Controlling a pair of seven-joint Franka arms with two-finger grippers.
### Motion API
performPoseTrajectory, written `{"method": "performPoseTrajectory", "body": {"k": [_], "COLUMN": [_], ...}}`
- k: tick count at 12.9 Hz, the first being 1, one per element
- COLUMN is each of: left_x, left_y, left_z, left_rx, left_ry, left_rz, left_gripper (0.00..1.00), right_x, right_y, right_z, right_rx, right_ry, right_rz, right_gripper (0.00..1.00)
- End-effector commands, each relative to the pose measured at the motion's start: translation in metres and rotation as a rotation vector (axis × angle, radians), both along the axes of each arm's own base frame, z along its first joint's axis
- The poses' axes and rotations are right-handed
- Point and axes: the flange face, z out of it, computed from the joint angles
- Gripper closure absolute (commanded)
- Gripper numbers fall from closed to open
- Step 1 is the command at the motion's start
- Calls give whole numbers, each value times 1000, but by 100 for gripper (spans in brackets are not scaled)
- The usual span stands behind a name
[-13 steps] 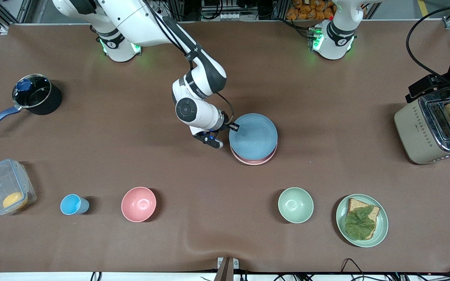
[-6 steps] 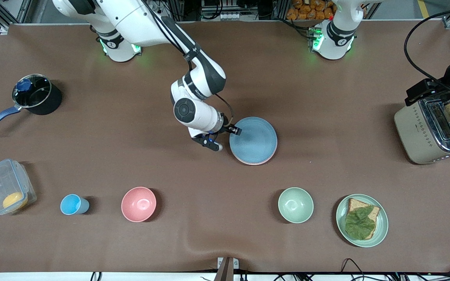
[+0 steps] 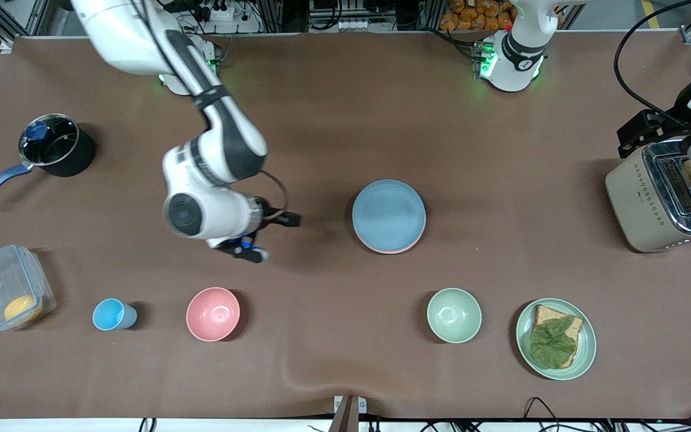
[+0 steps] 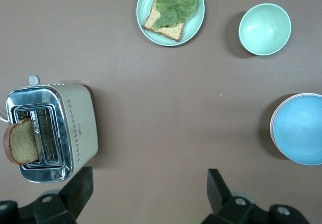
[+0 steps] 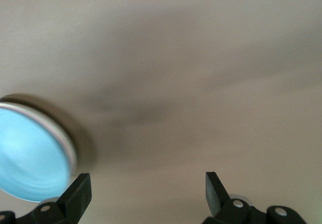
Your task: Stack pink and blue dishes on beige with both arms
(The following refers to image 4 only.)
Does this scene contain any green plate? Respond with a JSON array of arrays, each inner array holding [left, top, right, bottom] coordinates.
[[136, 0, 206, 47]]

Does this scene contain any bread slice in toaster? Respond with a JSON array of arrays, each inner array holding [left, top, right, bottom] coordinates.
[[3, 118, 42, 166]]

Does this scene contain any beige and chrome toaster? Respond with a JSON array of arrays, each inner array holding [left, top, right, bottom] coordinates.
[[5, 75, 99, 184]]

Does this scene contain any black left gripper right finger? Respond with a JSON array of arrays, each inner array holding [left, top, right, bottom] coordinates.
[[201, 168, 310, 224]]

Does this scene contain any pink plate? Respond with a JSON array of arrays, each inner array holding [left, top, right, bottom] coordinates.
[[269, 92, 322, 160]]

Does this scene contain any blue plate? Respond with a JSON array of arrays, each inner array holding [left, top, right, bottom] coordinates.
[[272, 94, 322, 166]]

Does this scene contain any bread slice under lettuce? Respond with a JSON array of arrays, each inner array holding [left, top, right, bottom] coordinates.
[[142, 0, 188, 43]]

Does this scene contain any green lettuce leaf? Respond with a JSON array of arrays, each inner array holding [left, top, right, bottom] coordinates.
[[153, 0, 198, 30]]

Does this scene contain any green bowl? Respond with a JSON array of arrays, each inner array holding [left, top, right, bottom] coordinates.
[[238, 3, 292, 56]]

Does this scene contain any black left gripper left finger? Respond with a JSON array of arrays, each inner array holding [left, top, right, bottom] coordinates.
[[0, 166, 94, 224]]

